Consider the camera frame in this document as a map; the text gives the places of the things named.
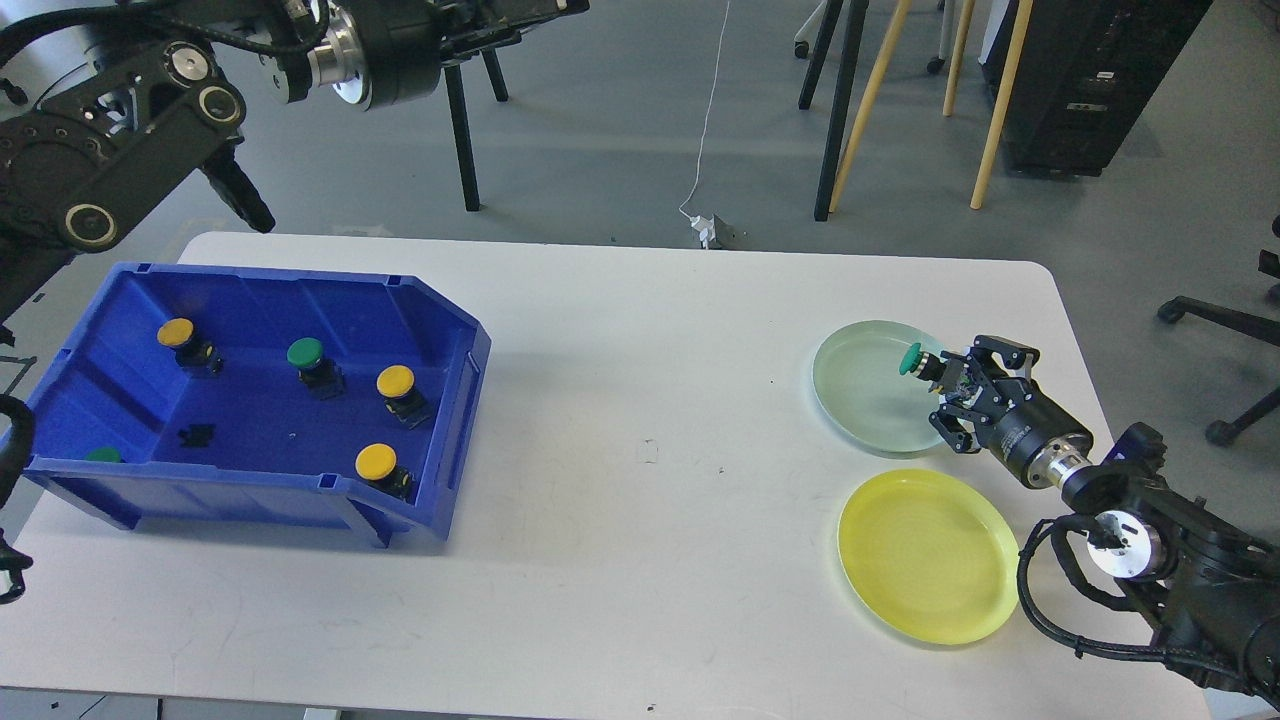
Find white power plug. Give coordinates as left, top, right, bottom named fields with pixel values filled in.
left=690, top=214, right=737, bottom=250

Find light green plate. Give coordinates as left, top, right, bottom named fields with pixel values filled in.
left=812, top=320, right=943, bottom=456

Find black stool legs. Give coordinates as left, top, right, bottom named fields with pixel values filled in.
left=443, top=49, right=509, bottom=211

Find black easel legs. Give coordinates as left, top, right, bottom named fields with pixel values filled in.
left=794, top=1, right=869, bottom=222

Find blue plastic storage bin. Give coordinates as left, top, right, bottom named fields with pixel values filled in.
left=26, top=263, right=492, bottom=547

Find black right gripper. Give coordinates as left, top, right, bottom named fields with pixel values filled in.
left=931, top=336, right=1094, bottom=489

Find green button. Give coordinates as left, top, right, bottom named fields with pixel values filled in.
left=285, top=337, right=346, bottom=400
left=899, top=343, right=974, bottom=395

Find small black part in bin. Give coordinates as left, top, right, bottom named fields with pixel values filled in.
left=178, top=423, right=216, bottom=448

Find green button bin corner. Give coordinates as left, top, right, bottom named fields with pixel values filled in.
left=84, top=446, right=123, bottom=462

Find black office chair base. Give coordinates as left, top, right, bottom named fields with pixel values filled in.
left=1157, top=215, right=1280, bottom=447

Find yellow button front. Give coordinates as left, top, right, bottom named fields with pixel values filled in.
left=355, top=443, right=413, bottom=501

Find black computer tower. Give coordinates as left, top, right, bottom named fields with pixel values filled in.
left=1002, top=1, right=1211, bottom=177

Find yellow plate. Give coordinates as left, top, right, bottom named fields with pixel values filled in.
left=835, top=468, right=1019, bottom=647

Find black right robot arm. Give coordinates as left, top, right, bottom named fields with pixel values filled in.
left=899, top=334, right=1279, bottom=705

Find white cable on floor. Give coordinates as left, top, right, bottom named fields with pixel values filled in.
left=678, top=0, right=731, bottom=223

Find wooden easel legs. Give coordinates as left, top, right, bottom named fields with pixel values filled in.
left=826, top=0, right=1033, bottom=214

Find yellow button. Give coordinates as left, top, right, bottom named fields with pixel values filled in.
left=355, top=443, right=413, bottom=501
left=376, top=364, right=435, bottom=429
left=156, top=316, right=224, bottom=378

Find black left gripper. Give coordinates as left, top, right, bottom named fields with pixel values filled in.
left=335, top=1, right=590, bottom=110

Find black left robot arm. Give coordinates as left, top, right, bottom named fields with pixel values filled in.
left=1, top=1, right=590, bottom=320

